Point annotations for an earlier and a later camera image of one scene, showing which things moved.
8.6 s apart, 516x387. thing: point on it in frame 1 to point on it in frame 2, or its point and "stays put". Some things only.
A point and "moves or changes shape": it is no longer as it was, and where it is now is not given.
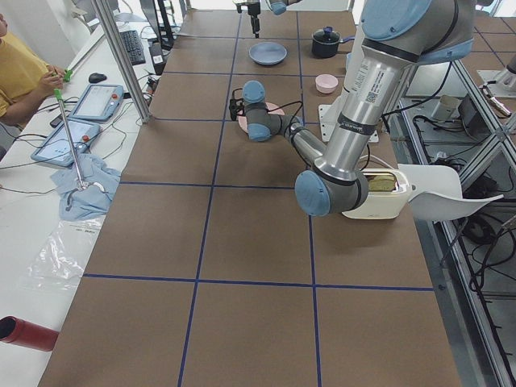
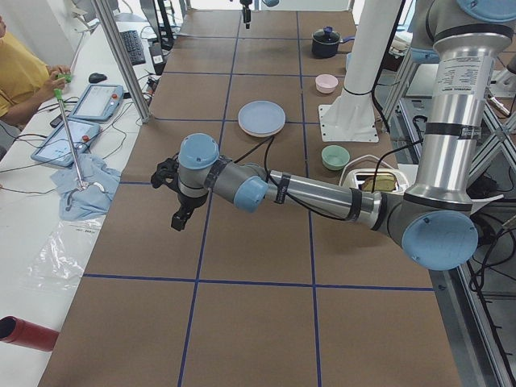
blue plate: [268, 53] moves or changes shape
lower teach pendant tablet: [57, 147] stays put
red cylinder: [18, 331] stays put
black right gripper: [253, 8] to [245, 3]
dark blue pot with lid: [326, 41] stays put
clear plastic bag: [60, 263] stays put
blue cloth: [88, 189] stays put
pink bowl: [326, 83] stays put
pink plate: [271, 109] moves or changes shape
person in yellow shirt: [24, 77] stays put
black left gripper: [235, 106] to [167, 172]
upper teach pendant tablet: [98, 102] stays put
